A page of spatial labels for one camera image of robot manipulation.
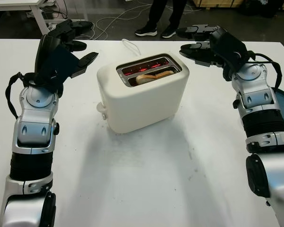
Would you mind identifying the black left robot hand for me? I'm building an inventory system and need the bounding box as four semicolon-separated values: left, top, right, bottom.
34;19;99;89

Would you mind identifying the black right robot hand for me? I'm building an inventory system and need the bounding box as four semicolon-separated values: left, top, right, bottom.
176;23;249;73

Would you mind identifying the browned toast slice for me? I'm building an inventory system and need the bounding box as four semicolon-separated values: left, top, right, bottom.
135;70;175;85

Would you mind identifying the person in black trousers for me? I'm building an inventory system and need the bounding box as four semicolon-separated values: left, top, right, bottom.
134;0;187;39

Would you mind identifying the white two-slot toaster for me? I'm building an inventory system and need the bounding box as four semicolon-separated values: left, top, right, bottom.
94;52;190;135

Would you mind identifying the black equipment pile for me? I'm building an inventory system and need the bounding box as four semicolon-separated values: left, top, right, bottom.
238;0;284;19

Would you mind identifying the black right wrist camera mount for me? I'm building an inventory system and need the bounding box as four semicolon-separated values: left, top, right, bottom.
222;63;237;82

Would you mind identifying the white desk frame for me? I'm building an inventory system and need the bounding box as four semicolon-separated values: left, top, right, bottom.
0;0;90;35

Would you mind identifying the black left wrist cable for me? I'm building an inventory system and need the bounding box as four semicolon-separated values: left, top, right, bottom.
5;72;38;119

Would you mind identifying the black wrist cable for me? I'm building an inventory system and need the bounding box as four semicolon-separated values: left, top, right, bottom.
5;72;38;119
247;50;284;92

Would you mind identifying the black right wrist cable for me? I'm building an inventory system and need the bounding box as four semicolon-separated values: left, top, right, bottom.
247;50;284;92

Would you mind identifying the white floor cable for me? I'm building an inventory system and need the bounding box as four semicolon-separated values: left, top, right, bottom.
92;3;148;40

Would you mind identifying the white toaster power cord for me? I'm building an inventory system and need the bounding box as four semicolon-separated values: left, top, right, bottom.
122;38;142;56

